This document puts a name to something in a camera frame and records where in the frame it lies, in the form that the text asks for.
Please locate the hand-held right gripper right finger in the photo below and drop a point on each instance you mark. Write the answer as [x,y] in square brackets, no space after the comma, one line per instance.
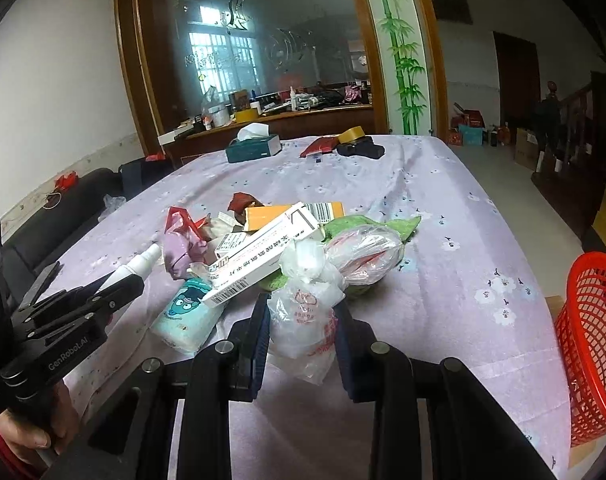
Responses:
[347,360]

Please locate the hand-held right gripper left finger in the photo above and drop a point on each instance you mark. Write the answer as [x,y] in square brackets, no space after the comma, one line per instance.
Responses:
[260,350]

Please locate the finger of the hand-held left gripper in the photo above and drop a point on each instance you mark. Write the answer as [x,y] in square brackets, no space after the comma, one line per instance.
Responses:
[113,292]
[40,285]

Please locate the white spray bottle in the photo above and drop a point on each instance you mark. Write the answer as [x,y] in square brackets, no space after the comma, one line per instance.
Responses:
[138,262]

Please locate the clear knotted plastic bag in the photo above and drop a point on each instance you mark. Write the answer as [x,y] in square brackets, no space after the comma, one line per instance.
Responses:
[303,310]

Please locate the red white plastic packet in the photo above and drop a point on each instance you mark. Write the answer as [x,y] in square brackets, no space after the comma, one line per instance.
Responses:
[183,245]

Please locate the red plastic basket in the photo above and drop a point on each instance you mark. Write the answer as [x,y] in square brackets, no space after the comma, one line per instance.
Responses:
[590,340]

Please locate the person's left forearm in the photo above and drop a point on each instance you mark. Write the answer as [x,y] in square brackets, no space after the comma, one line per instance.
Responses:
[3,452]

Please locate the person's left hand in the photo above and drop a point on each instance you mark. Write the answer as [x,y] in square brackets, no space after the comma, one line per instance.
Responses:
[33,430]

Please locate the black sofa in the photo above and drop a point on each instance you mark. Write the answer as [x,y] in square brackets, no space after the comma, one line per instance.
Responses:
[63,220]

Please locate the teal cartoon tissue pack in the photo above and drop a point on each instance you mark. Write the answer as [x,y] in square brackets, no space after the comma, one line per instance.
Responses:
[185,315]

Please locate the long white medicine box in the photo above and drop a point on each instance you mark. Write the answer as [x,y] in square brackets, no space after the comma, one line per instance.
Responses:
[258,255]

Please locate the red ribbon bundle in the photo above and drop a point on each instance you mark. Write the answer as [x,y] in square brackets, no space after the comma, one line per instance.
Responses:
[65,181]

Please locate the clear plastic bag red contents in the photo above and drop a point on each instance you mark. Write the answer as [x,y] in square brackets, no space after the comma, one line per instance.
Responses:
[365,252]

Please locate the dark fabric bag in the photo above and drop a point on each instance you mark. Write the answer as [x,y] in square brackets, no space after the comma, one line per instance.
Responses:
[143,177]

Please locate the beige paper wrapper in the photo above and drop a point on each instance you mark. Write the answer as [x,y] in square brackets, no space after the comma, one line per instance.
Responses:
[218,227]

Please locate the orange cardboard box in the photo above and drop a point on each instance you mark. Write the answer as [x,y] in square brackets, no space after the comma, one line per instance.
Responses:
[263,216]

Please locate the green plastic bag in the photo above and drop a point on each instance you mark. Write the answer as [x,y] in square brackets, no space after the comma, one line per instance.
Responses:
[353,224]

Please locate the purple floral tablecloth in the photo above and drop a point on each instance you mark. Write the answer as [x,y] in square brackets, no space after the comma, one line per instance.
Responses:
[433,240]

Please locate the dark red snack packet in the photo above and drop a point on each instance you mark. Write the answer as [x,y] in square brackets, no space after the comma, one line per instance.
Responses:
[240,202]

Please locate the dark green tissue box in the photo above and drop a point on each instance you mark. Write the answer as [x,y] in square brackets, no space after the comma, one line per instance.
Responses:
[255,147]

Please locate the black pouch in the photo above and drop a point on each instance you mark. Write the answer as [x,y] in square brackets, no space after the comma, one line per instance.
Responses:
[360,149]

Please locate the white plastic bag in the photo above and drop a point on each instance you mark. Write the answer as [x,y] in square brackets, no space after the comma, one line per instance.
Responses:
[213,105]

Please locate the red flat packet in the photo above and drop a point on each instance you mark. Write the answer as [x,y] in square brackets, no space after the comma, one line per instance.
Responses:
[320,146]

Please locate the brown tape roll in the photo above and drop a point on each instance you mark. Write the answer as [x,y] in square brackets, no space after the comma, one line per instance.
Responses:
[352,134]

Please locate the wooden counter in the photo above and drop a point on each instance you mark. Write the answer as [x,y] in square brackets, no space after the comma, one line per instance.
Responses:
[303,122]

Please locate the wooden framed glass partition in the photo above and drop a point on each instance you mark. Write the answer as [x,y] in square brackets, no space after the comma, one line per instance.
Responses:
[148,60]

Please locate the teal gift box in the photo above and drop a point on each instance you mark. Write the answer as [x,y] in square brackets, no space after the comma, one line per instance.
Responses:
[472,135]

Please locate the brown cardboard box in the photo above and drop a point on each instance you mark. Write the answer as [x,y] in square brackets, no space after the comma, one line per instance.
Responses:
[526,149]

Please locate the wooden stair railing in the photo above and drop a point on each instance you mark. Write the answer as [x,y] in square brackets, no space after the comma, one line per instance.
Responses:
[578,160]

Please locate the bamboo print glass panel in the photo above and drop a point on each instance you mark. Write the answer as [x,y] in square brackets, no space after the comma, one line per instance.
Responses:
[403,50]

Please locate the dark wooden door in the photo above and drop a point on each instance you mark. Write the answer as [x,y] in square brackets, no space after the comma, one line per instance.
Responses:
[517,80]

